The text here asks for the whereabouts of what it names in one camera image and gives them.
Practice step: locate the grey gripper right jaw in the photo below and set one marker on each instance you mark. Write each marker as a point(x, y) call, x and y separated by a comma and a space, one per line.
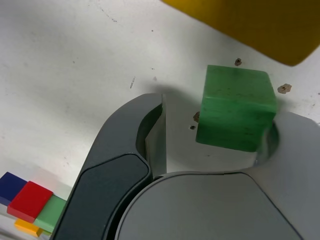
point(212, 210)

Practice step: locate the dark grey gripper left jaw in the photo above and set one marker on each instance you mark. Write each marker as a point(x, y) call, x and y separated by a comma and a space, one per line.
point(120, 140)

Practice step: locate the green cube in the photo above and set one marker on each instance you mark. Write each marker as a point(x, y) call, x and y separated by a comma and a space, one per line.
point(235, 112)

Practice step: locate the yellow cube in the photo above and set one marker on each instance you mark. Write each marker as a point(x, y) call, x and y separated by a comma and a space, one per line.
point(262, 25)

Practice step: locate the green flat block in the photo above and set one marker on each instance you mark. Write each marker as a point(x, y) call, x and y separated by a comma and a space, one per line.
point(51, 212)

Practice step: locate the red flat block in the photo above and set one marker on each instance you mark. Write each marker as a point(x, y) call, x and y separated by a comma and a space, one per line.
point(30, 200)

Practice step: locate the blue flat block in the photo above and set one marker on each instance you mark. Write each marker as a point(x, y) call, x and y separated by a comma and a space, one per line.
point(11, 186)

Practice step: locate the yellow flat block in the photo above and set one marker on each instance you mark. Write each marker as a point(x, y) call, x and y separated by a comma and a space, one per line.
point(27, 226)

